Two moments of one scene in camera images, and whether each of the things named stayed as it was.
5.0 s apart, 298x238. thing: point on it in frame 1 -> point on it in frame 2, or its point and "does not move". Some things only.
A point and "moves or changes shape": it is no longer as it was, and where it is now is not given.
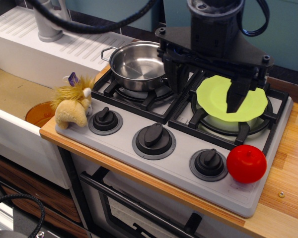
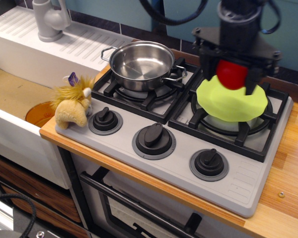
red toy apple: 246,163 moves or changes shape
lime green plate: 211,94 does not move
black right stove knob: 208,165 does not move
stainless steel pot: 136,66 does not move
